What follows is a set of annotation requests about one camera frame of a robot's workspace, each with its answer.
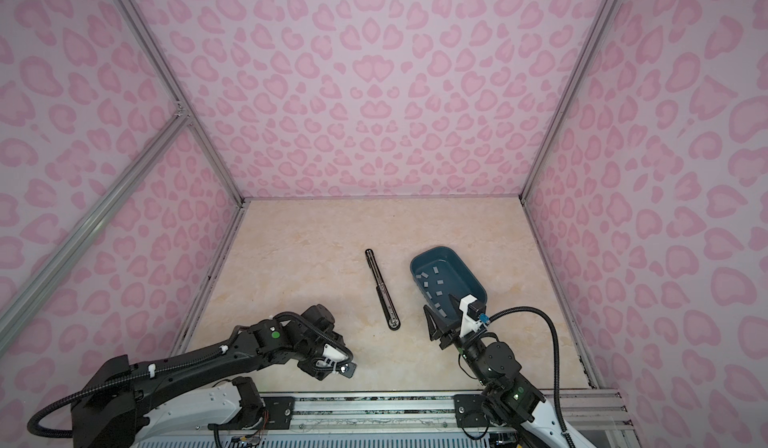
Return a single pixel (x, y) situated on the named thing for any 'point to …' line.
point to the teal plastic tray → (438, 273)
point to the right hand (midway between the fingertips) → (436, 302)
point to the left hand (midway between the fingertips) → (339, 344)
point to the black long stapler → (383, 294)
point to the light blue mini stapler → (349, 370)
